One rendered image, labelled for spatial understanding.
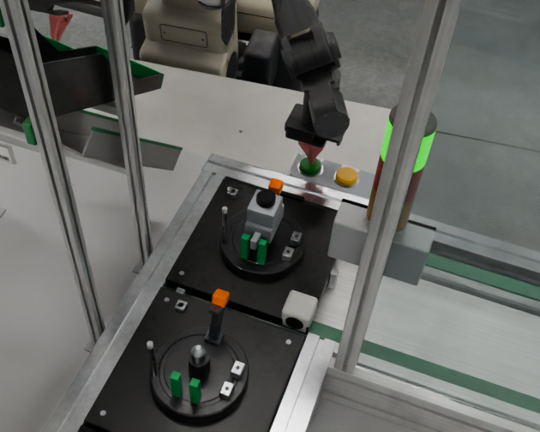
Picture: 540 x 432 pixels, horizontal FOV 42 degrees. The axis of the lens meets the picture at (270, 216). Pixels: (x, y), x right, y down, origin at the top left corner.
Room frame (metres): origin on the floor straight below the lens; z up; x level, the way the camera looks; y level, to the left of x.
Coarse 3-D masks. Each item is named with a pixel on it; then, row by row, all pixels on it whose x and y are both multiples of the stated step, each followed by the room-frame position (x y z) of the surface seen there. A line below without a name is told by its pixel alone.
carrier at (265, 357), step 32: (160, 288) 0.62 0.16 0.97; (160, 320) 0.57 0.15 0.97; (192, 320) 0.57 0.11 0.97; (224, 320) 0.58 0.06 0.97; (256, 320) 0.58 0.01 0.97; (128, 352) 0.51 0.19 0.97; (160, 352) 0.50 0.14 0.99; (192, 352) 0.48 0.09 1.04; (224, 352) 0.51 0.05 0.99; (256, 352) 0.52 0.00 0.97; (288, 352) 0.53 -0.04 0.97; (128, 384) 0.46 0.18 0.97; (160, 384) 0.45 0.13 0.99; (192, 384) 0.43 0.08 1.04; (224, 384) 0.45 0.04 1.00; (256, 384) 0.47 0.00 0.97; (96, 416) 0.41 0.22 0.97; (128, 416) 0.41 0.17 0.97; (160, 416) 0.42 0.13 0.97; (192, 416) 0.41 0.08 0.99; (224, 416) 0.42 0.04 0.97; (256, 416) 0.43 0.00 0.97
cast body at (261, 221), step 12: (264, 192) 0.73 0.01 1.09; (252, 204) 0.71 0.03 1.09; (264, 204) 0.71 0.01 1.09; (276, 204) 0.72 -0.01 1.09; (252, 216) 0.70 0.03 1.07; (264, 216) 0.70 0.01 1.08; (276, 216) 0.71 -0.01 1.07; (252, 228) 0.69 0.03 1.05; (264, 228) 0.69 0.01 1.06; (276, 228) 0.71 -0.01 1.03; (252, 240) 0.68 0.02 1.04
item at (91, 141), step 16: (80, 112) 0.86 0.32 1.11; (64, 128) 0.82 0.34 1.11; (80, 128) 0.85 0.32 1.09; (96, 128) 0.72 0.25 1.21; (112, 128) 0.92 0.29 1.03; (64, 144) 0.71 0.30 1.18; (80, 144) 0.76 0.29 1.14; (96, 144) 0.71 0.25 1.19; (112, 144) 0.74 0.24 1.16; (144, 144) 0.80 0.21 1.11; (160, 144) 0.84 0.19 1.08; (112, 160) 0.74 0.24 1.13; (144, 160) 0.80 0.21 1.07; (160, 160) 0.84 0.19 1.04; (176, 160) 0.87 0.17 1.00
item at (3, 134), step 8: (72, 8) 0.75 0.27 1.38; (80, 8) 0.75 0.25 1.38; (88, 8) 0.75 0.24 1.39; (96, 8) 0.74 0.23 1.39; (0, 32) 0.58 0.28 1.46; (104, 104) 0.75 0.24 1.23; (112, 104) 0.75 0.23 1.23; (112, 112) 0.74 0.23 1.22; (0, 128) 0.60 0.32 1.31; (0, 136) 0.59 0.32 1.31; (8, 136) 0.59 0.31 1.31; (16, 136) 0.59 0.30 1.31; (24, 136) 0.59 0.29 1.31; (16, 144) 0.59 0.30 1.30; (24, 144) 0.58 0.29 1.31
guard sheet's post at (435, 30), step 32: (448, 0) 0.51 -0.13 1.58; (416, 32) 0.52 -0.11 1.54; (448, 32) 0.51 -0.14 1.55; (416, 64) 0.51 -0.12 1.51; (416, 96) 0.52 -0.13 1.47; (416, 128) 0.51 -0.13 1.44; (384, 192) 0.51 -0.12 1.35; (384, 224) 0.52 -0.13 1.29; (384, 256) 0.51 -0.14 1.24; (352, 320) 0.51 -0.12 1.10; (352, 352) 0.51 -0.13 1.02
